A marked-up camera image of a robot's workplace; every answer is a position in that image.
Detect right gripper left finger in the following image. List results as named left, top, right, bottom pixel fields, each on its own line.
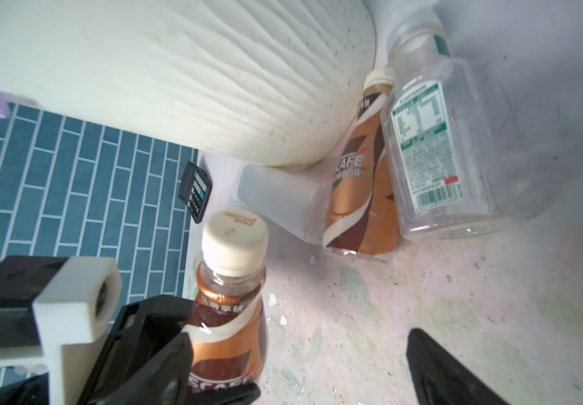
left=96, top=333, right=193, bottom=404

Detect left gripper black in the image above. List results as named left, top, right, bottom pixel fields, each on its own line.
left=77, top=295, right=193, bottom=404

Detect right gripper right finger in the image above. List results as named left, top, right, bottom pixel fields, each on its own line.
left=406, top=328, right=507, bottom=405

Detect brown coffee bottle sideways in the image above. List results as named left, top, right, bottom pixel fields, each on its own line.
left=182, top=209, right=269, bottom=394

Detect brown coffee bottle upright-lying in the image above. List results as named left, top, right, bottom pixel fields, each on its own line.
left=322, top=67, right=399, bottom=263

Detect frosted clear square bottle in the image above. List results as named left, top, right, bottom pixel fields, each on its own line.
left=237, top=164, right=330, bottom=246

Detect clear bottle green white label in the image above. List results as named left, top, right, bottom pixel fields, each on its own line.
left=381, top=7, right=507, bottom=241

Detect white ribbed trash bin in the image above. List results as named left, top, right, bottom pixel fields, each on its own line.
left=0, top=1, right=376, bottom=169

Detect black desk calculator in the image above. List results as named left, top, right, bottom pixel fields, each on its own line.
left=178, top=162, right=212, bottom=224

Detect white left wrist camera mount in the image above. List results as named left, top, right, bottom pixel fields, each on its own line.
left=0, top=256, right=123, bottom=404

